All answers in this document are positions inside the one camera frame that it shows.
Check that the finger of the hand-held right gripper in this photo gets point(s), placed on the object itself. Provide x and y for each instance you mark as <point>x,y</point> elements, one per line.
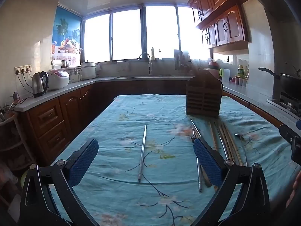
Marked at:
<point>287,134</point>

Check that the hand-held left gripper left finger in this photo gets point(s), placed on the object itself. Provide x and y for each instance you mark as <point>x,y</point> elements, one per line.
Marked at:
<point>84,162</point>

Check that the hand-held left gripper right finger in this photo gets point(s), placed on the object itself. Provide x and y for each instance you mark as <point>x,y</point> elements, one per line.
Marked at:
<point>208,162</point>

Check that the wooden chopstick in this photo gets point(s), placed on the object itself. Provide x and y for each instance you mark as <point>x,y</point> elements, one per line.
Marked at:
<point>225,136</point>
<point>231,146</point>
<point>236,151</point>
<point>212,135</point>

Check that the wooden utensil holder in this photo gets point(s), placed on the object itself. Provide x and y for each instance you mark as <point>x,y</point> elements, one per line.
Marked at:
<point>203,98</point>

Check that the person's right hand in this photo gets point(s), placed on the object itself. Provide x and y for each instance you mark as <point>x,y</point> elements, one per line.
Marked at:
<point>295,187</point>

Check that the gas stove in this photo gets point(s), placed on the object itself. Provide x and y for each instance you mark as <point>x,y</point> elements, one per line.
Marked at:
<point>288,103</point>

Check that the metal spoon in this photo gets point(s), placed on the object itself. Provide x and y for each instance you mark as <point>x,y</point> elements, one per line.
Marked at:
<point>239,135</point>

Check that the blue floral tablecloth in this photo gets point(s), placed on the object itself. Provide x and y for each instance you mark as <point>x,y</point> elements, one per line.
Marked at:
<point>117,134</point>

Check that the black wok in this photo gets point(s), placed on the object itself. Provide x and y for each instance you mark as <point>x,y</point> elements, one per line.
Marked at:
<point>290,82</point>

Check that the white condiment jars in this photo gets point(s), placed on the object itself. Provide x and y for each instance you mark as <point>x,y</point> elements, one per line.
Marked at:
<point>241,82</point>

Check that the wooden corner shelf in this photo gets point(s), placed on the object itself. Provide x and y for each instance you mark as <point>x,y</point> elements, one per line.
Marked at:
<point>11,141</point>

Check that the cooking oil bottles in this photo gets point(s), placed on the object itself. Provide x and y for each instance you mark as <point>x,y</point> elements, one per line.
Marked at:
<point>242,71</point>

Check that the white pink rice cooker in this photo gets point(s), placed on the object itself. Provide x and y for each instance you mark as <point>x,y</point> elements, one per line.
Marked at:
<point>58,80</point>

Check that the small white appliance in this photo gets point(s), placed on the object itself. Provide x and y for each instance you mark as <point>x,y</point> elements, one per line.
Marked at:
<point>75,75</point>

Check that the steel electric kettle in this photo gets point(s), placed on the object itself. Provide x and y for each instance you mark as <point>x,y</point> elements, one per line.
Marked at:
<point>38,84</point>

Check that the white electric cooking pot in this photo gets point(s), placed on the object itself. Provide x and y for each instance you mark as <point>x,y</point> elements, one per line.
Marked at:
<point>88,71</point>

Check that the pink bowls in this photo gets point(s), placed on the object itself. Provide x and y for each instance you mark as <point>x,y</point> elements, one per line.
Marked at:
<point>213,65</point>

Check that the cutlery drying rack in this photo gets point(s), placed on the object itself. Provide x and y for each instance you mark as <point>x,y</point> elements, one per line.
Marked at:
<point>180,60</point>

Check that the chrome faucet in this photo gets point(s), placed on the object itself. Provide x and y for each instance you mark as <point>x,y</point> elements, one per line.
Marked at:
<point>149,66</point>

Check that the grey range hood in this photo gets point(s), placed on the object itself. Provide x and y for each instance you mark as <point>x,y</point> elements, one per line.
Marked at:
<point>282,16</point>

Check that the kitchen window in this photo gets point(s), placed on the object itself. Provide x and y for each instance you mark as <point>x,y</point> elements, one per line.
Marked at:
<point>129,35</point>

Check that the wall power outlets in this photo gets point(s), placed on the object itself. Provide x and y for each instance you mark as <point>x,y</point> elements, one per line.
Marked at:
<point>23,69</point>

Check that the tropical fruit wall poster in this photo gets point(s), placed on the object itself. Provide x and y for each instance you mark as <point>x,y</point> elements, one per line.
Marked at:
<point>67,33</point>

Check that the wooden wall cabinets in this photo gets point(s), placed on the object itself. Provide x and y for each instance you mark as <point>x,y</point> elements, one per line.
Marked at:
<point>223,16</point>

